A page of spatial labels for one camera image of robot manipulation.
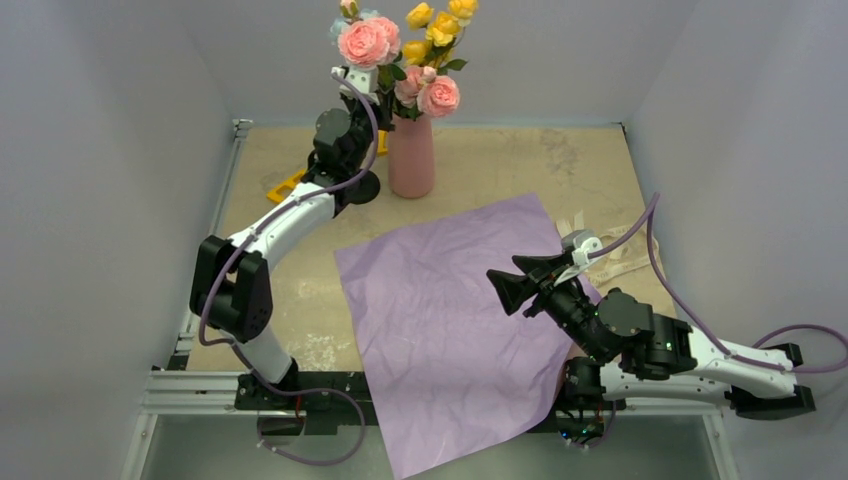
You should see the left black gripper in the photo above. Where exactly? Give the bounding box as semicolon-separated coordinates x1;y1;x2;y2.
338;86;395;174

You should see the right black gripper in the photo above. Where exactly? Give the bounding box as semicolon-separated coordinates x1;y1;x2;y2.
483;253;603;363

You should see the pink double rose stem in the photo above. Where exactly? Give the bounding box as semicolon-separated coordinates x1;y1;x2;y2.
336;1;406;100

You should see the pink and purple wrapping paper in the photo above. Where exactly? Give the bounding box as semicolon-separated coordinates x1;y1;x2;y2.
335;194;572;479

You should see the cream printed ribbon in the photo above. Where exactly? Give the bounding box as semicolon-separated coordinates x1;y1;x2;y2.
555;211;659;287

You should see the yellow rose stem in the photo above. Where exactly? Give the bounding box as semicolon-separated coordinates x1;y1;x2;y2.
402;0;480;74

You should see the pink single rose stem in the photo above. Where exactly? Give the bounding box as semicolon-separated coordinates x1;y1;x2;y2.
393;65;461;120

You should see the blue flower stem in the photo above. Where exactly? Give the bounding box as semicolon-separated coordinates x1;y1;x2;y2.
328;9;380;45

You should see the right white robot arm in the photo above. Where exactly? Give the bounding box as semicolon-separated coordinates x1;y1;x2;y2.
486;256;816;421

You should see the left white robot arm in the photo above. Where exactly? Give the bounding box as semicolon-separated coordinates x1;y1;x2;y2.
188;93;382;409

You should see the yellow block behind vase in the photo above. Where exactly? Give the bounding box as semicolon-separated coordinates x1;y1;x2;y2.
376;130;388;157

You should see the pink tall vase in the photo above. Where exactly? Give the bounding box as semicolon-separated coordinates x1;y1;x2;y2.
387;115;435;199

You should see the black stand purple microphone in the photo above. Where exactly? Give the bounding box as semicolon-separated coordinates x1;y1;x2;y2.
338;170;381;207

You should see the yellow triangular block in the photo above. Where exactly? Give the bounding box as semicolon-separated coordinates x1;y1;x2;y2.
266;169;306;204

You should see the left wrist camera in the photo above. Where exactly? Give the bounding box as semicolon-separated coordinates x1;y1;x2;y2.
331;66;380;105

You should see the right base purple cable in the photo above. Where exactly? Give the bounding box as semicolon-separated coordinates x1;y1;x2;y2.
563;400;619;452

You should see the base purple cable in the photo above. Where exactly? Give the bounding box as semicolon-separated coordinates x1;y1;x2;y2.
563;400;619;452
231;344;368;468

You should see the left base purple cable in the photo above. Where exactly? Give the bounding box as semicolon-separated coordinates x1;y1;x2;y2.
231;344;368;468

